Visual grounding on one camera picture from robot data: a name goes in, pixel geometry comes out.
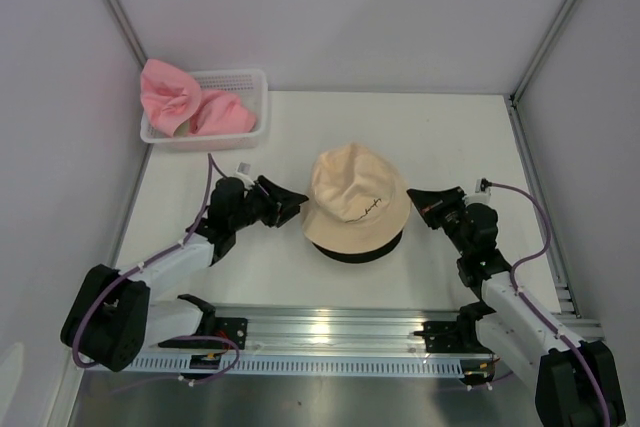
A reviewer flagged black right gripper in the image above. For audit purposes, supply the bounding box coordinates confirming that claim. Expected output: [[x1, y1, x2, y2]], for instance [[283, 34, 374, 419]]
[[407, 187, 470, 257]]

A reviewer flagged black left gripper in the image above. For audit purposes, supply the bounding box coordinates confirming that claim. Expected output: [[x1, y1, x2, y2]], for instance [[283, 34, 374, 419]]
[[230, 175, 307, 232]]

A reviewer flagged beige bucket hat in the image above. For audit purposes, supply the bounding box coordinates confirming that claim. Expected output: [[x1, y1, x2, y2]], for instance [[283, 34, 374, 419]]
[[301, 143, 411, 255]]

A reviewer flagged black bucket hat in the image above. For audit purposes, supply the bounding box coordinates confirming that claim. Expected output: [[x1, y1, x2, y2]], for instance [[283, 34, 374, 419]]
[[313, 231, 403, 265]]

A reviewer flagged pink bucket hat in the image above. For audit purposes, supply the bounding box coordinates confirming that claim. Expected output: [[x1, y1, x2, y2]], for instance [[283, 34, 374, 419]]
[[140, 59, 202, 137], [188, 89, 257, 136]]

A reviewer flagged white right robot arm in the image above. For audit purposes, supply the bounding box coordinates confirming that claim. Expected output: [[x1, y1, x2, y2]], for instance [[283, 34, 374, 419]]
[[275, 187, 627, 426]]

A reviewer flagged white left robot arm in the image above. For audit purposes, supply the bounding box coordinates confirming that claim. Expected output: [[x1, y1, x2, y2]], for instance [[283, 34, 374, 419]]
[[60, 176, 308, 372]]

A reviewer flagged white plastic basket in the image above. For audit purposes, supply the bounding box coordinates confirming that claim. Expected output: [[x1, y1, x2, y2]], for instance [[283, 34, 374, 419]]
[[140, 68, 270, 152]]

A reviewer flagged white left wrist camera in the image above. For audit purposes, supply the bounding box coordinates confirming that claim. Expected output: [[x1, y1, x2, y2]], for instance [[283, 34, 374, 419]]
[[233, 162, 254, 185]]

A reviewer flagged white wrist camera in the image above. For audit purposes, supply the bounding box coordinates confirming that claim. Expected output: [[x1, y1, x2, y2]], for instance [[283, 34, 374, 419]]
[[474, 178, 493, 196], [233, 162, 254, 185]]

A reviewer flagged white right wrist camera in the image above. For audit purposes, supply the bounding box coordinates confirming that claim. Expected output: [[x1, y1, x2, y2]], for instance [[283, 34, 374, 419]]
[[474, 178, 493, 196]]

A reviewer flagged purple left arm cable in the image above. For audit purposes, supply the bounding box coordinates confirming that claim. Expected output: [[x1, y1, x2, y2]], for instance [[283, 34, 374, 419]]
[[72, 151, 240, 393]]

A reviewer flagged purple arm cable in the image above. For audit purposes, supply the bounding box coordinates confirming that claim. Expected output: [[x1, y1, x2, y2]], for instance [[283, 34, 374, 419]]
[[434, 181, 619, 427], [72, 151, 240, 393]]

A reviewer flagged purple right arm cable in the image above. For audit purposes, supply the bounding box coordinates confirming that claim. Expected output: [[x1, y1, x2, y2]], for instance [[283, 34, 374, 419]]
[[434, 181, 619, 427]]

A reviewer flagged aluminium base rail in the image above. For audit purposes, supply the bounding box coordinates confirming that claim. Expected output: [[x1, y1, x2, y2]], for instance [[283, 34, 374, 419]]
[[139, 304, 609, 356]]

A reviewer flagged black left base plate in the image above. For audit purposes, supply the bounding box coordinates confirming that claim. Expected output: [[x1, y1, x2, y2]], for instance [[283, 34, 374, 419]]
[[159, 316, 248, 350]]

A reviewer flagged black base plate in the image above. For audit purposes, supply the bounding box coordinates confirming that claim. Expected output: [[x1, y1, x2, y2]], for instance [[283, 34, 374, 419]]
[[412, 319, 490, 354], [159, 316, 248, 350]]

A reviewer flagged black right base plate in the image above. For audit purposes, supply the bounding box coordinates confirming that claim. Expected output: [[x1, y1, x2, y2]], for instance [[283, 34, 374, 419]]
[[412, 319, 490, 354]]

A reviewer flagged white slotted cable duct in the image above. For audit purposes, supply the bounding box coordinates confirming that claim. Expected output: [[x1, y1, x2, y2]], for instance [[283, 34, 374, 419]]
[[125, 352, 464, 379]]

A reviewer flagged aluminium corner post right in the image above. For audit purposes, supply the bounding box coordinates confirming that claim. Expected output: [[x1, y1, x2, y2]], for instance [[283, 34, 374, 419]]
[[507, 0, 619, 108]]

